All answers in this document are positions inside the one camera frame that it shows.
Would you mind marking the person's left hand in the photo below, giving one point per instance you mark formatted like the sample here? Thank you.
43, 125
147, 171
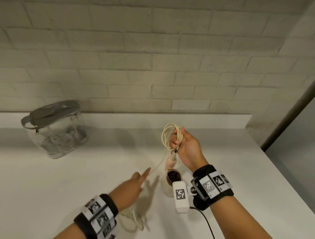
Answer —
128, 189

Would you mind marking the person's right hand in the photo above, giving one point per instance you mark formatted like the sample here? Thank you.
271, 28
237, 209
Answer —
190, 152

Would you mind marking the person's right fingers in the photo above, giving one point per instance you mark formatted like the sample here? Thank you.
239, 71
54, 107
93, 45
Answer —
175, 142

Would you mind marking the person's left thumb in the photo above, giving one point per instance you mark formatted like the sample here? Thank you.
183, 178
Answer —
141, 189

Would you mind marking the person's right forearm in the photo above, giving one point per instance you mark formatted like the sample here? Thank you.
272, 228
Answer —
246, 219

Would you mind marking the person's left forearm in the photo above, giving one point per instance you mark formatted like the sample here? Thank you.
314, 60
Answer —
73, 232

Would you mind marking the pink cream hair dryer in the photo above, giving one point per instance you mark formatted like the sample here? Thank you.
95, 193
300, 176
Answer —
169, 188

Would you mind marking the black left wristband with markers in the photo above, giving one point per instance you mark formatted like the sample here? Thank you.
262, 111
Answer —
102, 216

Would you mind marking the black wristband with markers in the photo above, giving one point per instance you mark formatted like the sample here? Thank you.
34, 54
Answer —
213, 184
102, 216

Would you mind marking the black right wristband with markers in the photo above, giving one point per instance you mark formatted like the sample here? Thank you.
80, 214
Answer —
213, 184

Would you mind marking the clear pouch with grey top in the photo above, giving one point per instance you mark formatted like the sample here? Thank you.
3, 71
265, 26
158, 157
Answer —
53, 115

